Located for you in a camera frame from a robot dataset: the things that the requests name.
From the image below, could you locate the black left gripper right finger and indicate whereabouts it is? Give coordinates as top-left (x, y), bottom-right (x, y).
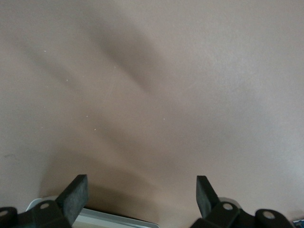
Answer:
top-left (190, 175), bottom-right (295, 228)

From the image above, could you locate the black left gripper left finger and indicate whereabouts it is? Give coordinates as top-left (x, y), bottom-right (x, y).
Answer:
top-left (0, 174), bottom-right (89, 228)

